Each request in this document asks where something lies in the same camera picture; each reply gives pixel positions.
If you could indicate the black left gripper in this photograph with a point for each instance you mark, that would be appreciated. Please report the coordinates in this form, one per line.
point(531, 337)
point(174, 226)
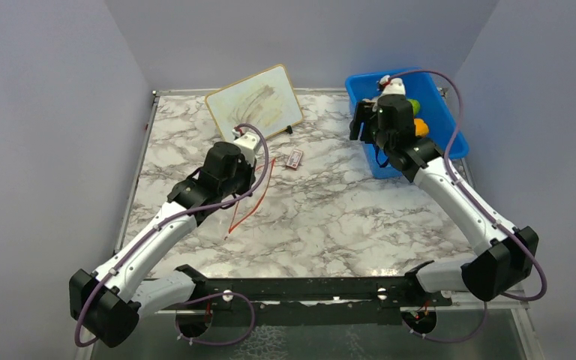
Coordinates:
point(250, 170)

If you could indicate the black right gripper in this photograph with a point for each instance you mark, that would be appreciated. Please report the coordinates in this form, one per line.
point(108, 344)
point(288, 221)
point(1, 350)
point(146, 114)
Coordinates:
point(366, 112)

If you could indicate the yellow bell pepper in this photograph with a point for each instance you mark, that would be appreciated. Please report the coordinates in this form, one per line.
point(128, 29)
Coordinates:
point(421, 128)

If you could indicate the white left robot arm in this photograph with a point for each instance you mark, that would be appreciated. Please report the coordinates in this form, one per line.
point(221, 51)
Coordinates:
point(109, 301)

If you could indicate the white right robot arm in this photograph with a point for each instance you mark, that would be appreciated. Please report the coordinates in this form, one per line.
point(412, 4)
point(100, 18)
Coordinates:
point(504, 254)

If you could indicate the green lime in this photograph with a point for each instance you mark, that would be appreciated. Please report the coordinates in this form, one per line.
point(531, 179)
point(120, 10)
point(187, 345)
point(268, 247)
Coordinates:
point(416, 106)

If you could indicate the blue plastic bin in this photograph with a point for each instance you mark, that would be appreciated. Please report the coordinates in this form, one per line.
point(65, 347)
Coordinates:
point(432, 117)

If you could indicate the red white staple box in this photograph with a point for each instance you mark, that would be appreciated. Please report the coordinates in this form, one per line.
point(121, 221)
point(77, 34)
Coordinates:
point(294, 159)

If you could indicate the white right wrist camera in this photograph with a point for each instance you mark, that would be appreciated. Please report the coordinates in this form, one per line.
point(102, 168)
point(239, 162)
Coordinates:
point(390, 85)

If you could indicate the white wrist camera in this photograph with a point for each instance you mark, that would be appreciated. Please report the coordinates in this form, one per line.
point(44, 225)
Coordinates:
point(390, 85)
point(248, 143)

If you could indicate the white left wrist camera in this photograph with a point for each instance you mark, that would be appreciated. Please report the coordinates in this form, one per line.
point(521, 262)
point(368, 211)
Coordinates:
point(248, 143)

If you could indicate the small whiteboard yellow frame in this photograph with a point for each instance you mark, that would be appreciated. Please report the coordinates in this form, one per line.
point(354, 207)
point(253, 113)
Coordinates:
point(266, 100)

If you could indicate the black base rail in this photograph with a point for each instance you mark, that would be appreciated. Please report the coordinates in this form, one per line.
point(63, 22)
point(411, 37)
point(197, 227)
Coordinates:
point(303, 301)

